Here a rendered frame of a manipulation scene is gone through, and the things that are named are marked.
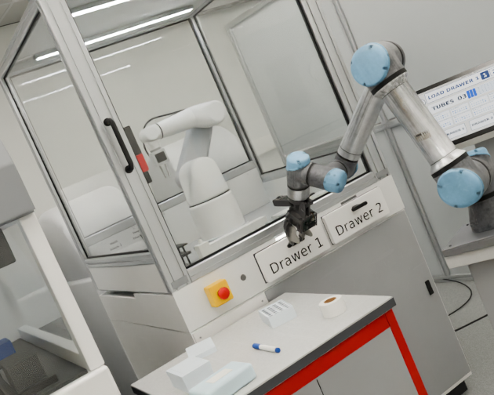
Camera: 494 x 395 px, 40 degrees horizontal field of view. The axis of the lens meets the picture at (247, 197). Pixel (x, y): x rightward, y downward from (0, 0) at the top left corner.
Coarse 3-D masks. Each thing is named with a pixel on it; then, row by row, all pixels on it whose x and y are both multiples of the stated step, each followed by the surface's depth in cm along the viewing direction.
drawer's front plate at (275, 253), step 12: (312, 228) 244; (288, 240) 239; (312, 240) 244; (324, 240) 246; (264, 252) 234; (276, 252) 236; (288, 252) 239; (300, 252) 241; (312, 252) 243; (264, 264) 234; (288, 264) 238; (300, 264) 240; (264, 276) 234; (276, 276) 235
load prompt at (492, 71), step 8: (480, 72) 267; (488, 72) 265; (464, 80) 269; (472, 80) 268; (480, 80) 266; (440, 88) 274; (448, 88) 272; (456, 88) 270; (464, 88) 268; (432, 96) 274; (440, 96) 272
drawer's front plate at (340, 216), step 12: (372, 192) 259; (348, 204) 254; (372, 204) 259; (384, 204) 261; (324, 216) 249; (336, 216) 250; (348, 216) 253; (360, 216) 255; (372, 216) 258; (348, 228) 252; (360, 228) 255; (336, 240) 249
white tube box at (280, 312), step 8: (272, 304) 214; (280, 304) 211; (288, 304) 207; (264, 312) 210; (272, 312) 206; (280, 312) 202; (288, 312) 203; (264, 320) 209; (272, 320) 202; (280, 320) 202; (288, 320) 203
